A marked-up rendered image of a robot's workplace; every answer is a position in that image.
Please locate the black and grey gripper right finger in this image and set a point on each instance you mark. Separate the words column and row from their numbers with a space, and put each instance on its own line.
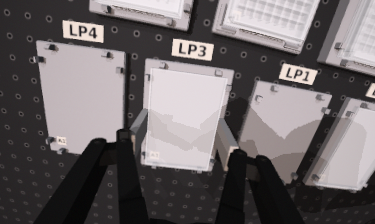
column 273, row 202

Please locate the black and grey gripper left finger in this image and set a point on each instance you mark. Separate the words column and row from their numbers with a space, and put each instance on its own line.
column 72, row 200

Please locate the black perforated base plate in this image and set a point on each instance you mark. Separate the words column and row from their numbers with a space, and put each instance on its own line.
column 30, row 172

